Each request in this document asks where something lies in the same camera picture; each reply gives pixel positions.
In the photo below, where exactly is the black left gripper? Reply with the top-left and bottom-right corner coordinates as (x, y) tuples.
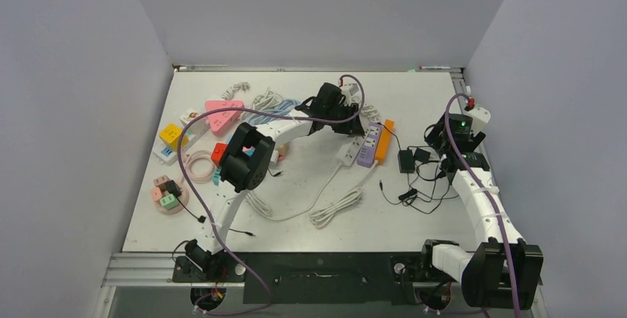
(324, 103), (363, 136)

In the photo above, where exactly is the black plug adapter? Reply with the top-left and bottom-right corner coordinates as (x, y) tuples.
(413, 147), (432, 163)

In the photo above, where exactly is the black power adapter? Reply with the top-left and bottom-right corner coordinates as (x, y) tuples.
(382, 125), (416, 174)

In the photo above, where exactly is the white USB power strip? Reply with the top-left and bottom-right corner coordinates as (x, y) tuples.
(336, 136), (365, 167)

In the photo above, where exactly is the orange power strip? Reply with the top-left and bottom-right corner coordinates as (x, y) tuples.
(374, 119), (395, 165)

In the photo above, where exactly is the purple USB power strip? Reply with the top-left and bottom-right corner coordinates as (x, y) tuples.
(356, 122), (383, 168)

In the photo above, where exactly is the white power strip cord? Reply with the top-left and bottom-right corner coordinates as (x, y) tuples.
(308, 158), (381, 229)

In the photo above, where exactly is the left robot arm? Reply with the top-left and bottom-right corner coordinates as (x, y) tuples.
(185, 80), (365, 281)

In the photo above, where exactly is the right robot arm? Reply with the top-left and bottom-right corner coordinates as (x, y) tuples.
(417, 113), (543, 311)

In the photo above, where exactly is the red cube socket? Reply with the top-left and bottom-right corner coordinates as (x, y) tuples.
(210, 142), (228, 167)

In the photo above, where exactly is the white picture cube socket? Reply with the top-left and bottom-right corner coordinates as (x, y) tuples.
(180, 109), (208, 134)

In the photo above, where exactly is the yellow cube socket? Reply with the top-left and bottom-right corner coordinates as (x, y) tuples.
(158, 124), (189, 152)

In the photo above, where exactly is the pink round socket base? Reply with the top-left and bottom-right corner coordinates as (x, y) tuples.
(150, 175), (189, 215)

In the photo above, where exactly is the pink triangular power strip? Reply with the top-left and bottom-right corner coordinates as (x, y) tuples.
(205, 100), (245, 136)

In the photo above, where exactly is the white flat power strip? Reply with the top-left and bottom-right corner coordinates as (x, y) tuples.
(151, 131), (204, 166)

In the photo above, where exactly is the light blue cable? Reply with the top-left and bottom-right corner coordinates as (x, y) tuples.
(245, 98), (302, 128)

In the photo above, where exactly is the white coiled cable with plug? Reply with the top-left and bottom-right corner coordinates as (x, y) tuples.
(359, 102), (381, 124)

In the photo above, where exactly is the black barrel connector cable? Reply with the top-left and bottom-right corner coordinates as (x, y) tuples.
(378, 146), (461, 216)

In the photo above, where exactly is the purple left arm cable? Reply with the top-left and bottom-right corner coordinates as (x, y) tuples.
(176, 74), (366, 316)

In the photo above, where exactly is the pink coiled cable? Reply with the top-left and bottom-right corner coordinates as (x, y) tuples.
(180, 149), (219, 184)

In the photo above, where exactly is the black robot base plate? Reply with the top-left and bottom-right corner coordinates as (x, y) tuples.
(172, 252), (451, 305)

